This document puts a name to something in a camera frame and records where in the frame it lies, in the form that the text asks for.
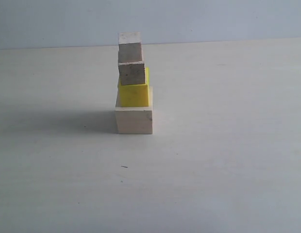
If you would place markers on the large natural wooden cube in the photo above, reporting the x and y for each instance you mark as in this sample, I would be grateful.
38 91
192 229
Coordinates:
134 120

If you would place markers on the yellow painted wooden cube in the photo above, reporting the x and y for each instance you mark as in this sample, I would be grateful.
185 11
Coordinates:
136 95

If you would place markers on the medium natural wooden cube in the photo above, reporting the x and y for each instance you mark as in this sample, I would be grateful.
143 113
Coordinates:
132 72

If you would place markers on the small natural wooden cube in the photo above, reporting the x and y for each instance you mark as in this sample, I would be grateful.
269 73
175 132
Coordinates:
129 47

